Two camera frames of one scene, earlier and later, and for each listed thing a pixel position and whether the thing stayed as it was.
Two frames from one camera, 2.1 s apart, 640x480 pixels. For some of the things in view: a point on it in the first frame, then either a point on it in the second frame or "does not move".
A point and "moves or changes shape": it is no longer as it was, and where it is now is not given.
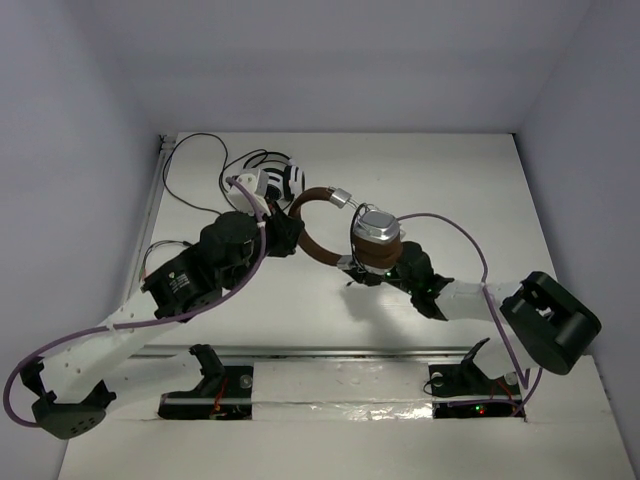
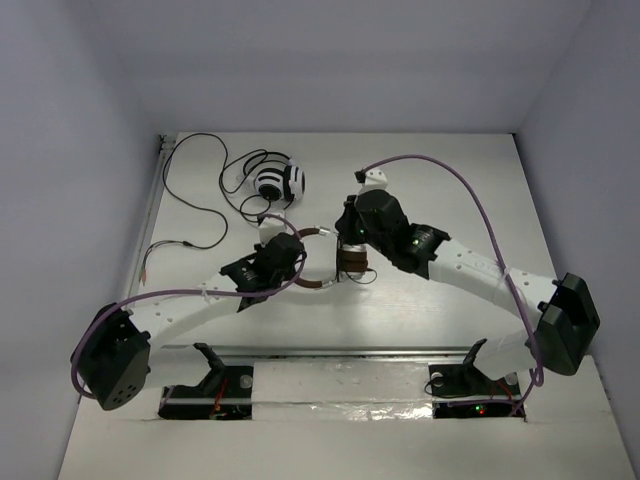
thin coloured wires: (142, 275) does not move
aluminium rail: (305, 352) does not move
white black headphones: (286, 181) does not move
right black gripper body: (391, 276) → (354, 231)
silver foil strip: (341, 391) does not move
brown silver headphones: (378, 235) → (352, 259)
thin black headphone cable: (352, 241) moves or changes shape
